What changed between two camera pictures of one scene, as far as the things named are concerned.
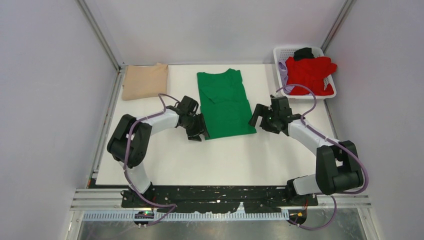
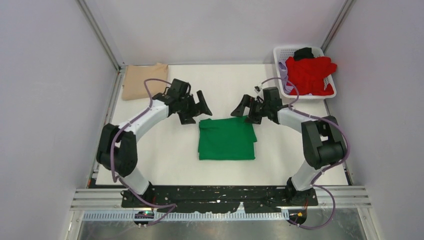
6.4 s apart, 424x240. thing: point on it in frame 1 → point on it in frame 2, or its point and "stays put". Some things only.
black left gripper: [196, 125] → [192, 108]
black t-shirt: [303, 53] stays put
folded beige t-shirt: [142, 81] stays put
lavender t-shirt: [283, 69] stays put
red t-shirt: [311, 72] stays put
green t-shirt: [224, 105] → [232, 138]
